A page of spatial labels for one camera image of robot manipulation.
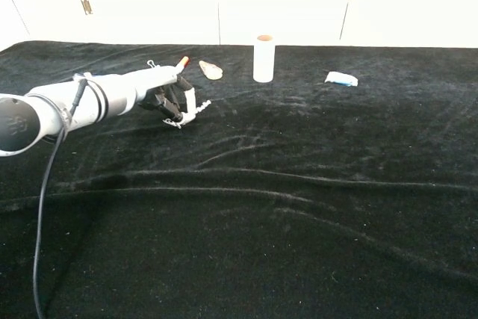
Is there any grey cardboard tube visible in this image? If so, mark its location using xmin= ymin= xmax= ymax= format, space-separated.
xmin=252 ymin=34 xmax=276 ymax=84

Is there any white crumpled wrapper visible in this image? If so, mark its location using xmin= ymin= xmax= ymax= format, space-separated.
xmin=198 ymin=59 xmax=224 ymax=81

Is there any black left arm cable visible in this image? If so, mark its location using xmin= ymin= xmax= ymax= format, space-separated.
xmin=32 ymin=78 xmax=90 ymax=319

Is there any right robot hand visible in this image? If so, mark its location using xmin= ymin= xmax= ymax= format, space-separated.
xmin=128 ymin=65 xmax=198 ymax=128

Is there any blue packet in clear wrap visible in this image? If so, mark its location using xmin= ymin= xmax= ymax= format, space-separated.
xmin=323 ymin=70 xmax=359 ymax=87

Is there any black velvet tablecloth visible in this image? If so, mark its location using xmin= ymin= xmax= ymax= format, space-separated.
xmin=0 ymin=40 xmax=478 ymax=319

